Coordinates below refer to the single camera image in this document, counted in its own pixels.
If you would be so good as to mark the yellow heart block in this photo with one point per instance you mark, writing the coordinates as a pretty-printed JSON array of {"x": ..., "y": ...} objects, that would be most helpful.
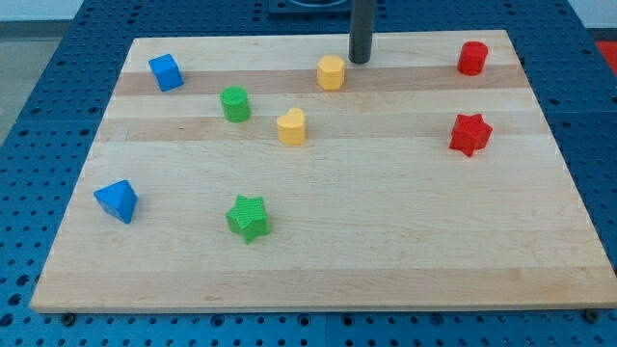
[{"x": 292, "y": 127}]

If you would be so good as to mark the green star block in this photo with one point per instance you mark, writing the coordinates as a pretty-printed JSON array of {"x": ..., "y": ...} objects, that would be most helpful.
[{"x": 248, "y": 218}]

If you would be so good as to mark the wooden board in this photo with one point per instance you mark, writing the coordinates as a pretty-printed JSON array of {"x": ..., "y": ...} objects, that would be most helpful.
[{"x": 373, "y": 211}]

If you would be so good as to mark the green cylinder block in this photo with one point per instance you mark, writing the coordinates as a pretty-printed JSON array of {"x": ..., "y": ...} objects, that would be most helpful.
[{"x": 235, "y": 103}]

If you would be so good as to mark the yellow octagon block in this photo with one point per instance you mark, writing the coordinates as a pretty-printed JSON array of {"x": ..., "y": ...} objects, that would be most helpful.
[{"x": 331, "y": 73}]

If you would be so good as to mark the red star block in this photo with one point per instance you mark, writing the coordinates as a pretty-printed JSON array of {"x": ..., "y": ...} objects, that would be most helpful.
[{"x": 469, "y": 134}]

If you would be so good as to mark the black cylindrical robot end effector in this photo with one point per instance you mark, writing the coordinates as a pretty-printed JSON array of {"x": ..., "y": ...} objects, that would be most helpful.
[{"x": 362, "y": 18}]

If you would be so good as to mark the blue cube block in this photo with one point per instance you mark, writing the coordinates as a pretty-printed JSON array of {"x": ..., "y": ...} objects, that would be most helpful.
[{"x": 166, "y": 72}]

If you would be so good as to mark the blue triangle block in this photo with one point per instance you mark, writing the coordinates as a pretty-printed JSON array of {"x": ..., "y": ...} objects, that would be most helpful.
[{"x": 118, "y": 200}]

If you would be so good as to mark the red cylinder block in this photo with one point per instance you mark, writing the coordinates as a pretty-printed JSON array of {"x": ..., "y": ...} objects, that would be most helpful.
[{"x": 472, "y": 58}]

